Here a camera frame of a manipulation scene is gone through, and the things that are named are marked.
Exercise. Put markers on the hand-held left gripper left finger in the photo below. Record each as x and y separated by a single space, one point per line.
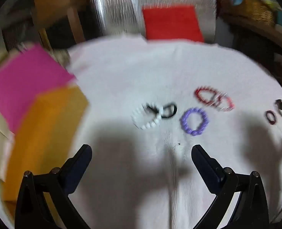
80 169

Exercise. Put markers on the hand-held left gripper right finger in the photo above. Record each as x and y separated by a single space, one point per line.
206 169

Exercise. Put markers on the orange cardboard box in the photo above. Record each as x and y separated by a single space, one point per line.
45 128

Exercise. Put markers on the pink cushion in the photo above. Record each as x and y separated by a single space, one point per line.
29 81

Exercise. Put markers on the red cushion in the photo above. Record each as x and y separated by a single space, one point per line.
172 23

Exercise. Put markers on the silver insulation panel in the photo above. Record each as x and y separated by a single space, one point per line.
117 9

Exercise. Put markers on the wooden cabinet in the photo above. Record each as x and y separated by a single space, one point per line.
50 2

